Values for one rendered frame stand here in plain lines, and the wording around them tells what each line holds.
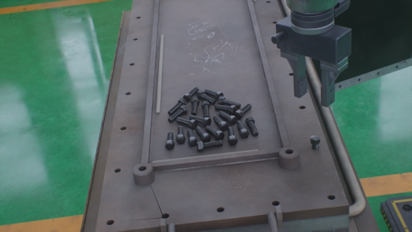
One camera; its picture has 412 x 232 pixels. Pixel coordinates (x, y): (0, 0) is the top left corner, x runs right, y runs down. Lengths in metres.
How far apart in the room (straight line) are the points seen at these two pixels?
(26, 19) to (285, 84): 4.60
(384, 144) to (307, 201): 2.49
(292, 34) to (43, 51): 4.19
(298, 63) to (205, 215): 0.33
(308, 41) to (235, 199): 0.31
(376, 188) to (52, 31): 3.28
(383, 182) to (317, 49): 2.27
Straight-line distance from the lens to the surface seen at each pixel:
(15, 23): 5.88
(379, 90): 4.09
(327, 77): 1.13
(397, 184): 3.33
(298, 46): 1.12
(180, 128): 1.32
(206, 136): 1.28
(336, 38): 1.07
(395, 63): 2.93
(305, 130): 1.30
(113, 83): 1.85
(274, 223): 1.08
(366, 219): 1.29
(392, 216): 2.67
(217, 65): 1.58
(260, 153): 1.22
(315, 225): 1.14
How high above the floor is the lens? 2.10
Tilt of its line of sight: 32 degrees down
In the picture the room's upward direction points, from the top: 7 degrees counter-clockwise
